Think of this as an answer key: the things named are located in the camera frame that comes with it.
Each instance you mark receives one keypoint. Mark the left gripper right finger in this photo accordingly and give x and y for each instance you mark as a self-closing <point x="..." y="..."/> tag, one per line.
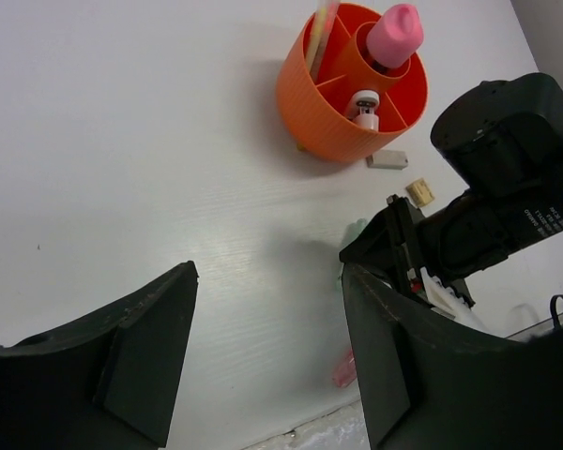
<point x="427" y="382"/>

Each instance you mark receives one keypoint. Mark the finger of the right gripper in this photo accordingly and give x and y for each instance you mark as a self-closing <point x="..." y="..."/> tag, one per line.
<point x="378" y="248"/>

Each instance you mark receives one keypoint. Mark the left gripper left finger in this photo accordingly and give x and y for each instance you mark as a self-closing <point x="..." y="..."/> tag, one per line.
<point x="107" y="380"/>

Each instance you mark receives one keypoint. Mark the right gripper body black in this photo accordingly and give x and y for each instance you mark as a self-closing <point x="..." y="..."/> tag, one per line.
<point x="402" y="222"/>

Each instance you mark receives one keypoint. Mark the pink capped clear tube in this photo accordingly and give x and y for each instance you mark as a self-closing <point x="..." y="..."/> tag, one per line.
<point x="394" y="38"/>

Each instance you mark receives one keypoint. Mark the yellow thin pen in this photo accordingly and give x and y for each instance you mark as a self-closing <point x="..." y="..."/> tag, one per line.
<point x="311" y="54"/>

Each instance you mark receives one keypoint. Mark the red thin pen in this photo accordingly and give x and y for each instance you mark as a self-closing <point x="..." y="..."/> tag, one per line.
<point x="329" y="19"/>

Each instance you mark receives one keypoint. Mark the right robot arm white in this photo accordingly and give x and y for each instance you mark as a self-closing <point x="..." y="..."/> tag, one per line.
<point x="505" y="140"/>

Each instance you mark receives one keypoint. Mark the tan small eraser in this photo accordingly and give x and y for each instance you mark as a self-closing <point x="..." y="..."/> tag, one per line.
<point x="420" y="193"/>

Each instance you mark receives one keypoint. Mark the pink highlighter pen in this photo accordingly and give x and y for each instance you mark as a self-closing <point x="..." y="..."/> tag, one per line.
<point x="345" y="372"/>

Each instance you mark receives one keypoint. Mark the grey eraser block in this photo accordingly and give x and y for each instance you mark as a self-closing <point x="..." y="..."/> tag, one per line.
<point x="387" y="160"/>

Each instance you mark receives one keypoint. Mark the orange round divided container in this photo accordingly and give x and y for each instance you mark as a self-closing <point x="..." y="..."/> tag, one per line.
<point x="314" y="111"/>

